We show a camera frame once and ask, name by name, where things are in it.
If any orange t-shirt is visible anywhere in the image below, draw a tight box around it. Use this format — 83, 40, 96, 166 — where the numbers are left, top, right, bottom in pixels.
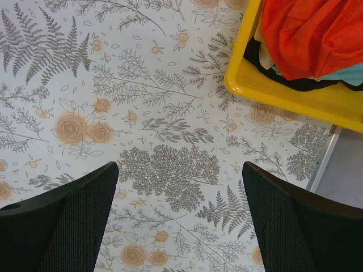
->
261, 1, 362, 80

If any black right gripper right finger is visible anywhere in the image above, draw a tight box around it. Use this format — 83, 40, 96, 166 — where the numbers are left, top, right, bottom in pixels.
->
242, 161, 362, 271

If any floral patterned table mat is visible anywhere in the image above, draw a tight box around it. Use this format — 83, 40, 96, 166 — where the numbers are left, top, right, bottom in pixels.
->
1, 1, 330, 271

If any yellow plastic bin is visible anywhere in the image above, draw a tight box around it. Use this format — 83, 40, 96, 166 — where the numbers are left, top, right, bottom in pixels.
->
225, 1, 362, 133

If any black garment in bin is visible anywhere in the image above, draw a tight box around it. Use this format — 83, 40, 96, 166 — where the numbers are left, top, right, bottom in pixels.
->
243, 38, 363, 92

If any aluminium table edge rail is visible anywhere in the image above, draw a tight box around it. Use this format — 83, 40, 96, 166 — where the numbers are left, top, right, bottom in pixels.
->
306, 125, 342, 193

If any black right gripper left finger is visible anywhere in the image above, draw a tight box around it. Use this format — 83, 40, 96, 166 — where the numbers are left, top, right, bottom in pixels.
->
1, 162, 119, 272

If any teal t-shirt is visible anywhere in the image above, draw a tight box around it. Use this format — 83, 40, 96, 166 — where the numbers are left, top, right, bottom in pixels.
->
262, 63, 362, 92

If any white cream garment in bin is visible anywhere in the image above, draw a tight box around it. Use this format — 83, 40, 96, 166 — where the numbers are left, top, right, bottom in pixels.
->
254, 16, 281, 75

